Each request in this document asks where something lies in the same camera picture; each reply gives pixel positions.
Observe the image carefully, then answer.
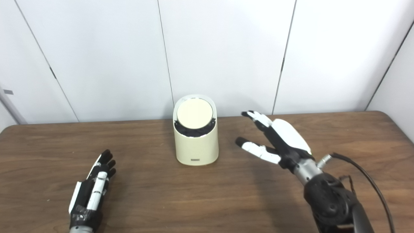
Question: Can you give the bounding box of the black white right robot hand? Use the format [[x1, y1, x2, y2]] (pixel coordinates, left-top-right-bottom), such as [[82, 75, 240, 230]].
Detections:
[[235, 110, 315, 172]]

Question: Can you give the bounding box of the grey wall corner strip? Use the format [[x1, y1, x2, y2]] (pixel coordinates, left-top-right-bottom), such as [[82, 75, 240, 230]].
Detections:
[[0, 86, 27, 125]]

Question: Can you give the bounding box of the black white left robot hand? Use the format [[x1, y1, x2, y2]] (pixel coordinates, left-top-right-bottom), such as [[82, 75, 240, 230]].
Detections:
[[69, 149, 116, 232]]

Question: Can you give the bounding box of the cream round bin lid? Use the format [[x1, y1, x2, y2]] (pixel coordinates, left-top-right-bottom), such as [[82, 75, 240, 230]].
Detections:
[[177, 98, 214, 129]]

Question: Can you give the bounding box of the cream-colored desktop bin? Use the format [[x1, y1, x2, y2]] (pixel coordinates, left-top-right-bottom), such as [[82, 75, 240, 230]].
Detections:
[[173, 94, 219, 166]]

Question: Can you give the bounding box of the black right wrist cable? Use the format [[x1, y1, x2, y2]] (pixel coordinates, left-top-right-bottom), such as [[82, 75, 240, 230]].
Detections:
[[317, 153, 396, 233]]

